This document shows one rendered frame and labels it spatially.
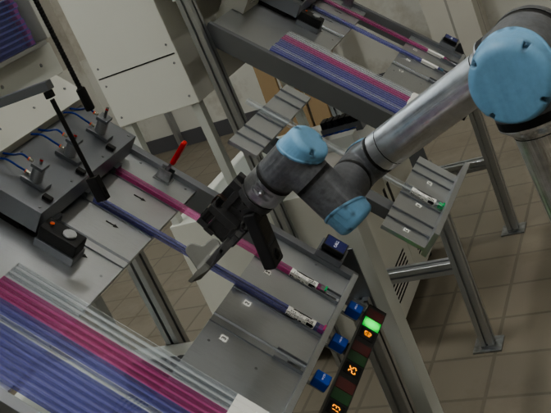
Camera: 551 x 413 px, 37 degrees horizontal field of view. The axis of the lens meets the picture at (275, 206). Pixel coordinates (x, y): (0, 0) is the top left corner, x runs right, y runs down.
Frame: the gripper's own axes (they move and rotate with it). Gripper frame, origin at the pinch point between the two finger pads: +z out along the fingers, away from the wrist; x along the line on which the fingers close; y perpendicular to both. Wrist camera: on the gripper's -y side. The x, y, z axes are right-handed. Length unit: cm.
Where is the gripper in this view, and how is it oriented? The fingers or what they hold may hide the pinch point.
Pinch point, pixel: (208, 263)
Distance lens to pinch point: 157.4
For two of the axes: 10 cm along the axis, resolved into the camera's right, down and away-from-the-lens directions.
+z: -5.8, 5.9, 5.7
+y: -7.4, -6.7, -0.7
